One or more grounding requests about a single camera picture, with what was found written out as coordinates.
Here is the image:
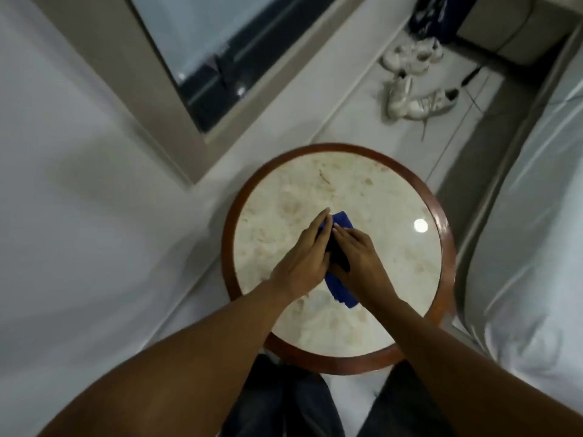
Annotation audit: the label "person's right hand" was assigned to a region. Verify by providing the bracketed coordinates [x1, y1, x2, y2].
[329, 224, 401, 313]

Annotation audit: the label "dark blue bag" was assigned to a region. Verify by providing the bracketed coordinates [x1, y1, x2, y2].
[408, 0, 482, 45]

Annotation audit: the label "bed with white sheet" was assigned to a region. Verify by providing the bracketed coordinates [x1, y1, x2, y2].
[455, 23, 583, 415]

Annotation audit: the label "person's dark jeans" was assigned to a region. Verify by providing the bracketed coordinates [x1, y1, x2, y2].
[220, 354, 457, 437]

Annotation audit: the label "white curtain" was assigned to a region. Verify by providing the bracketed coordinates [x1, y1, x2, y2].
[0, 0, 208, 437]

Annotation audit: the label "round marble table wooden rim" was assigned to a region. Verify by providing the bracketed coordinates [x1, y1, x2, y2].
[221, 142, 457, 376]

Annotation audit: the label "person's left forearm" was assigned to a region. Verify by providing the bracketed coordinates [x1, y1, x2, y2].
[39, 280, 299, 437]

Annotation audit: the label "person's left hand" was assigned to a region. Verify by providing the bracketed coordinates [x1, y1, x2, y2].
[269, 208, 334, 304]

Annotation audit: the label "person's right forearm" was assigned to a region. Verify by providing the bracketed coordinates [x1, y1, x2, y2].
[364, 296, 583, 437]

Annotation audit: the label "window with beige frame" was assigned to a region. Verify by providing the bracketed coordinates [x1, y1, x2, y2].
[27, 0, 370, 185]

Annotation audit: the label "blue cleaning cloth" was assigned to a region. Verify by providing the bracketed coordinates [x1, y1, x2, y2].
[317, 212, 360, 309]

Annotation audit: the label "beige upholstered ottoman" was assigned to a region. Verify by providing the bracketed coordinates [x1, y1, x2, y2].
[457, 0, 580, 67]

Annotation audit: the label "white sneaker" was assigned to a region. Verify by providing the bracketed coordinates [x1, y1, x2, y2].
[387, 73, 414, 120]
[416, 37, 445, 64]
[381, 42, 432, 76]
[404, 88, 460, 121]

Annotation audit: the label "dark window handle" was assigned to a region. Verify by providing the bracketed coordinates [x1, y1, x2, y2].
[213, 42, 238, 88]

